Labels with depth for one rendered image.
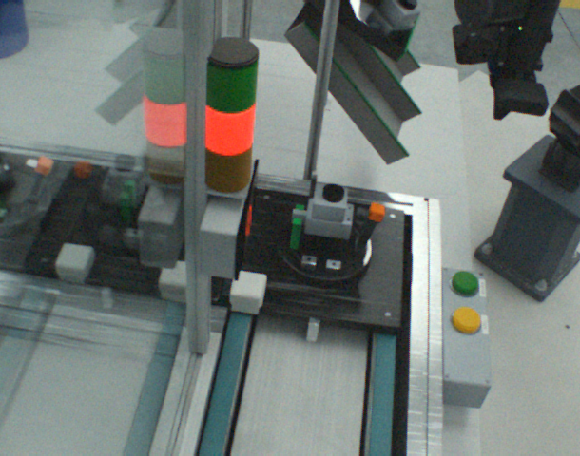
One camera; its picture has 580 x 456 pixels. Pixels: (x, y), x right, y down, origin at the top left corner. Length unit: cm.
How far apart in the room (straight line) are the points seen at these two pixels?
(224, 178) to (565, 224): 63
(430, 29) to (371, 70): 243
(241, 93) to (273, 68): 99
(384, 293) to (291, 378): 18
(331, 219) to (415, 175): 44
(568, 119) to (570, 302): 35
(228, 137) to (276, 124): 80
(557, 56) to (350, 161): 246
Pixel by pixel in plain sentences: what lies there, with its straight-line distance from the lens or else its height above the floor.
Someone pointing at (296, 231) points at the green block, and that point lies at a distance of 107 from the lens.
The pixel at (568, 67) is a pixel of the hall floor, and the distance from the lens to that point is 375.
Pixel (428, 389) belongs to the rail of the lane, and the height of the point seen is 96.
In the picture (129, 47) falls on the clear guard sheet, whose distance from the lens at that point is 47.
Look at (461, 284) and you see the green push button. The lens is 113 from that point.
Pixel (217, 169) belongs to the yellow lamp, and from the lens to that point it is 76.
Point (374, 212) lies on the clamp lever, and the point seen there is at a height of 107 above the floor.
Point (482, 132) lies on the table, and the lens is 162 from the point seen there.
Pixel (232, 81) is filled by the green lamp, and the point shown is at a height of 140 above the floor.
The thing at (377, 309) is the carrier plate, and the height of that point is 97.
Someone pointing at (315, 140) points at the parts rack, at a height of 102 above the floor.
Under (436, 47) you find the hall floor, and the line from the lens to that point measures 361.
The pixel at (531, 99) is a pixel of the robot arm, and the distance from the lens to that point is 90.
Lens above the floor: 179
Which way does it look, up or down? 45 degrees down
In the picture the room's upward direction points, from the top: 7 degrees clockwise
